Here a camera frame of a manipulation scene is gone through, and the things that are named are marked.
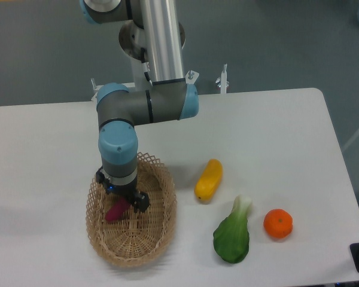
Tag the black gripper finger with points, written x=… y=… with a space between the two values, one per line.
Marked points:
x=140 y=201

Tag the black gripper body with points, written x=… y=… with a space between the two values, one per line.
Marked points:
x=125 y=187

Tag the purple sweet potato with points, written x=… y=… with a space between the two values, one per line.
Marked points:
x=117 y=210

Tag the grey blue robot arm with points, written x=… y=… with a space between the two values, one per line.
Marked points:
x=151 y=34

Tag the woven wicker basket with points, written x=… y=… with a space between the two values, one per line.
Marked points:
x=136 y=238

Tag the green bok choy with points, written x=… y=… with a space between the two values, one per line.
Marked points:
x=231 y=239

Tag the orange tangerine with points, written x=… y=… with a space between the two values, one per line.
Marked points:
x=278 y=223

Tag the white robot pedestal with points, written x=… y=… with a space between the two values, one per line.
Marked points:
x=137 y=71

